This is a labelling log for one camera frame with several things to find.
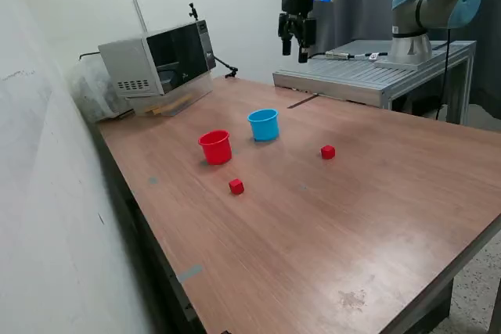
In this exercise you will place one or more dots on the red wooden cube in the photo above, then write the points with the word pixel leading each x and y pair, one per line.
pixel 328 152
pixel 236 187

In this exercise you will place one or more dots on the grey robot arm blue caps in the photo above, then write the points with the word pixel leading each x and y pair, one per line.
pixel 411 13

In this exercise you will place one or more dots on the slotted aluminium robot table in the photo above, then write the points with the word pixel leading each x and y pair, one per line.
pixel 352 72

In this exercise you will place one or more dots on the thin dark strip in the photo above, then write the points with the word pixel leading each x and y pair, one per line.
pixel 301 101

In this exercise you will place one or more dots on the white warning tag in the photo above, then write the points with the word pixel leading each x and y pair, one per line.
pixel 374 56

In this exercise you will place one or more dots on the blue plastic cup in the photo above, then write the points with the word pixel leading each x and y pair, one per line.
pixel 264 128

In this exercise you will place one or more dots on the aluminium robot mounting plate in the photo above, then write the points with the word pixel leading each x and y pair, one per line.
pixel 395 65

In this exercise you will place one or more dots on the clear acrylic stand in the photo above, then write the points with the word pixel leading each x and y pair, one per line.
pixel 201 89

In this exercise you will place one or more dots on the red plastic cup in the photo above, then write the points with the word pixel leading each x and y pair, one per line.
pixel 215 150

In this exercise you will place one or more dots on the wooden slat stack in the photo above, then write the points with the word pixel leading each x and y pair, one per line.
pixel 168 106

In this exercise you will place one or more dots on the white thin rod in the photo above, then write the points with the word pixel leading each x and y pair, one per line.
pixel 139 15

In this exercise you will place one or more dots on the silver microwave oven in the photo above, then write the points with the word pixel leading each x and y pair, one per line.
pixel 129 64

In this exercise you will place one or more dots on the grey plastic bag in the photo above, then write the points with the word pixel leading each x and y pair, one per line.
pixel 92 95

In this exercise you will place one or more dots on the grey tape strip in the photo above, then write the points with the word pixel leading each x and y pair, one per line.
pixel 189 273

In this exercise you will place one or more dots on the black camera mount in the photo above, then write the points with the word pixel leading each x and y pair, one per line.
pixel 192 11

